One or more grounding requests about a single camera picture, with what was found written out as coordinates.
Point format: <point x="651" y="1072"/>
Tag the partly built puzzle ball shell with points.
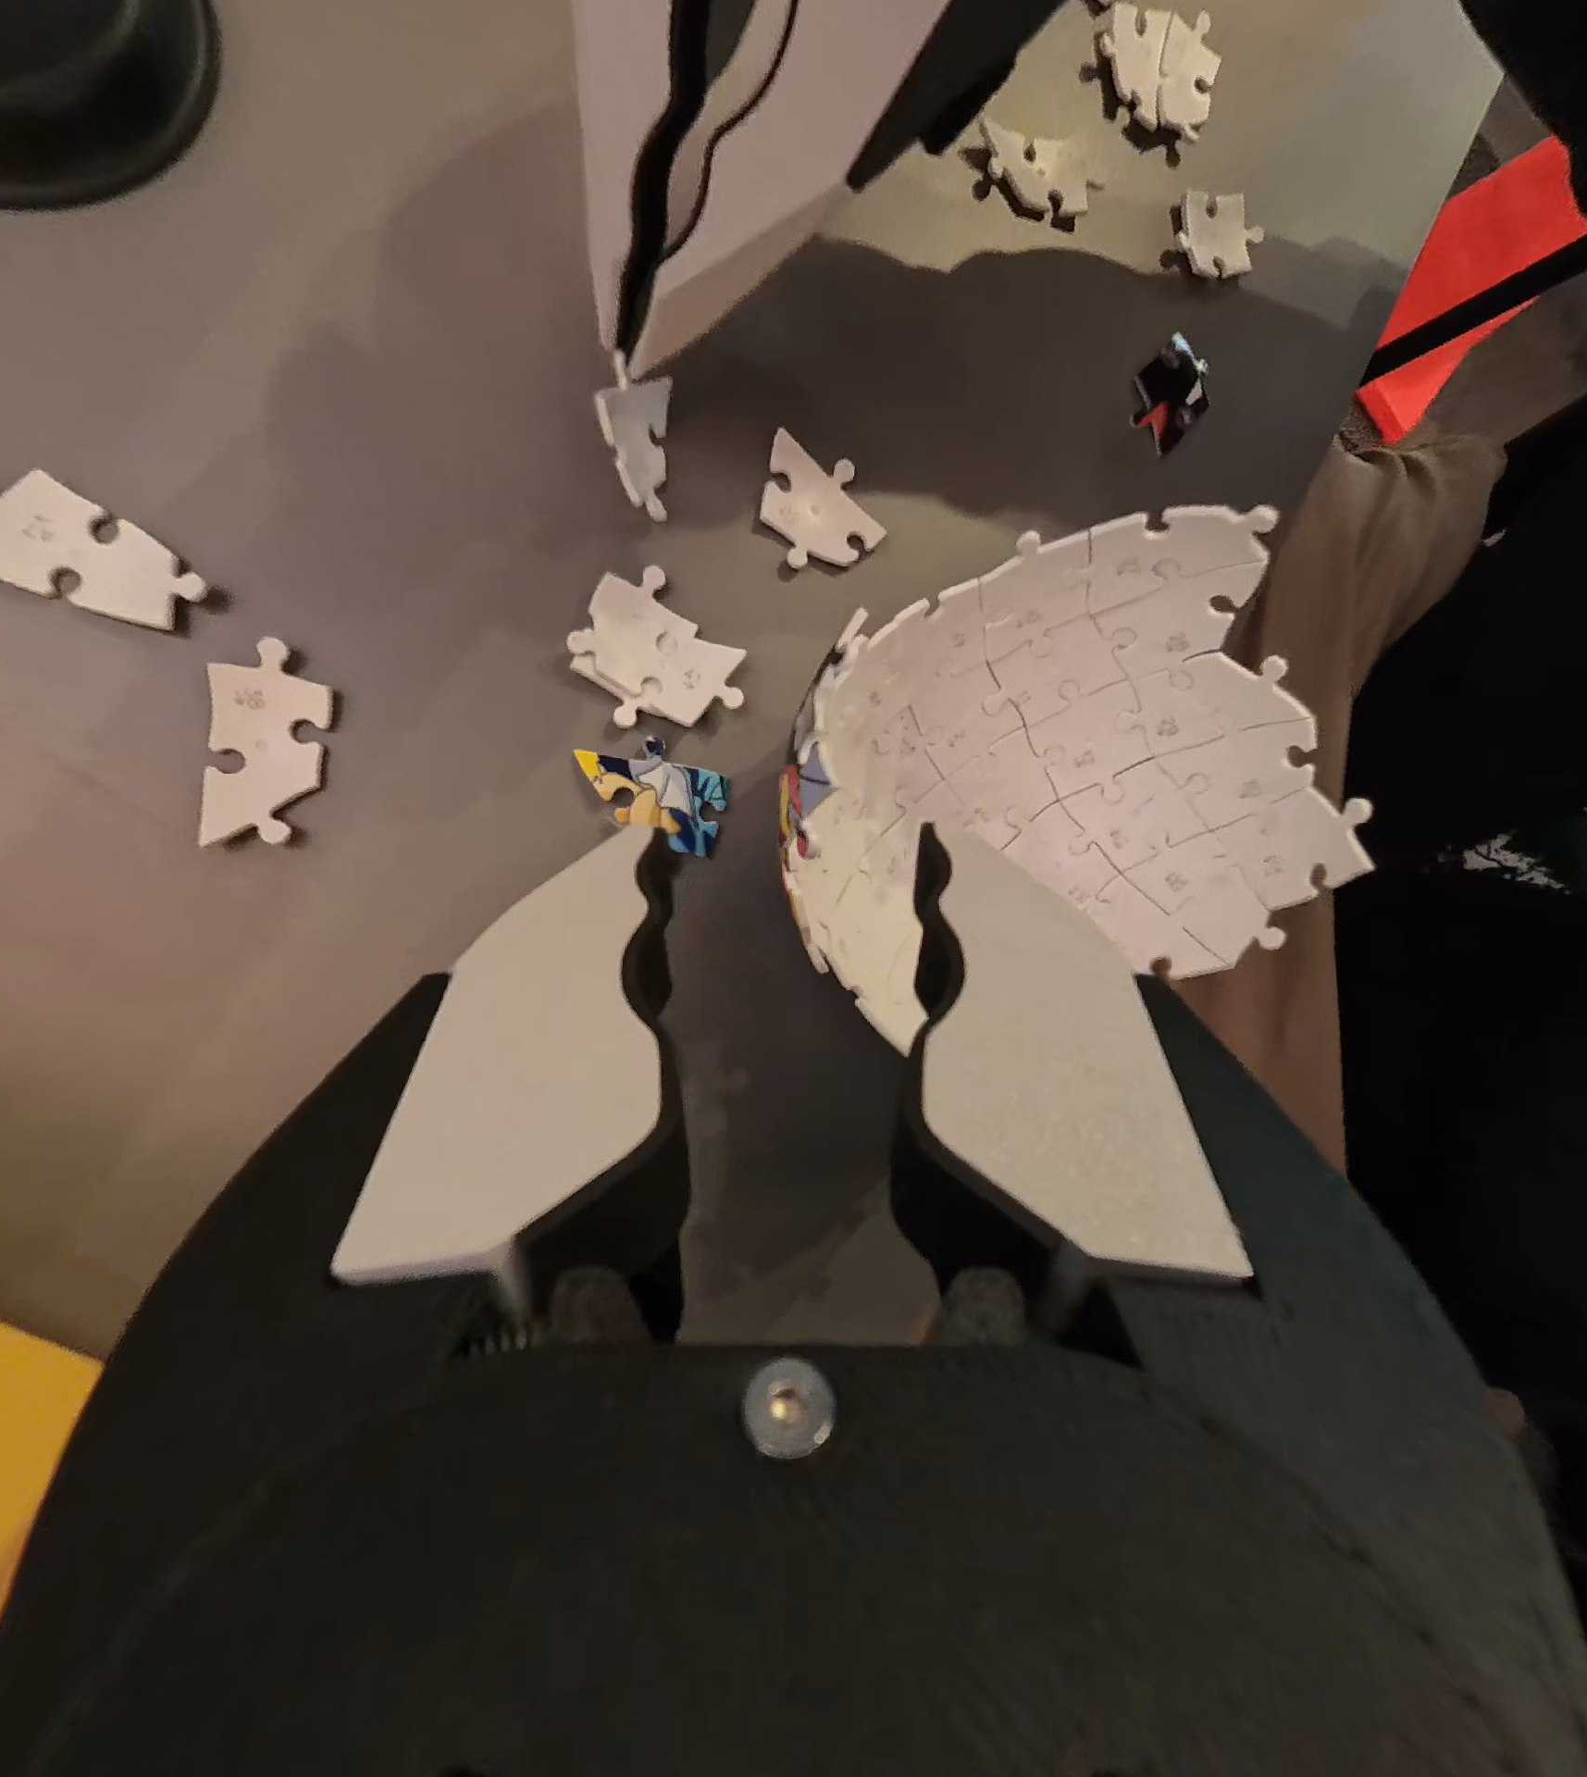
<point x="1084" y="723"/>

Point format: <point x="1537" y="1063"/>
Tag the person's black jacket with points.
<point x="1500" y="1111"/>

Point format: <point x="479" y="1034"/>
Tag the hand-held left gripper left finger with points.
<point x="501" y="1111"/>

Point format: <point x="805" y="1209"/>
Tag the black red puzzle piece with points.
<point x="1167" y="397"/>

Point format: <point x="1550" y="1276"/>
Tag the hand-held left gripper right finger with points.
<point x="1084" y="1124"/>

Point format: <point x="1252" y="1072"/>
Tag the black ball stand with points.
<point x="43" y="97"/>

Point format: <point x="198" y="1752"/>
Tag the blue yellow puzzle piece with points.
<point x="655" y="791"/>

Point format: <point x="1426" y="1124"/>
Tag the red black object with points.
<point x="1500" y="223"/>

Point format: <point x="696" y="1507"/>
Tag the heap of loose puzzle pieces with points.
<point x="660" y="652"/>

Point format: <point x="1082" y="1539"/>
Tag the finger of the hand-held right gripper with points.
<point x="821" y="97"/>
<point x="620" y="112"/>

